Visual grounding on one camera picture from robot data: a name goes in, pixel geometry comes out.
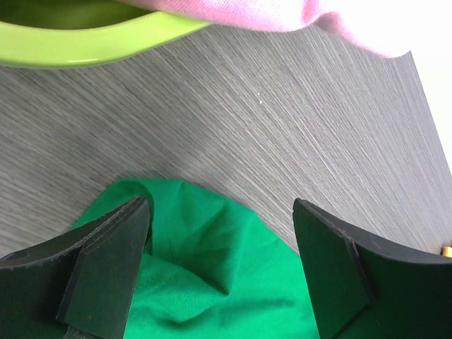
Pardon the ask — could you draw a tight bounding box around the lime green plastic basin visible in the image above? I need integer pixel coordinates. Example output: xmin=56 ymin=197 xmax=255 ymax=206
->
xmin=1 ymin=1 xmax=208 ymax=69

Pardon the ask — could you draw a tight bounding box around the pink t shirt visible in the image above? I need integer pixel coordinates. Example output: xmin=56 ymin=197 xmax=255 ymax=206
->
xmin=130 ymin=0 xmax=414 ymax=57

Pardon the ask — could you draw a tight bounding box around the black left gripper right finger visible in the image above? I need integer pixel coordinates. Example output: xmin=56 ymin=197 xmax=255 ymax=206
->
xmin=292 ymin=199 xmax=451 ymax=338

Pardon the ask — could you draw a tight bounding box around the green t shirt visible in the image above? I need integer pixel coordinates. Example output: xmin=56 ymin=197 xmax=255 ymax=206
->
xmin=74 ymin=179 xmax=321 ymax=338

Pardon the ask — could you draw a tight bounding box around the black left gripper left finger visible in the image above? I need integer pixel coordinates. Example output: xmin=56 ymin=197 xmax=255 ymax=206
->
xmin=1 ymin=197 xmax=150 ymax=338

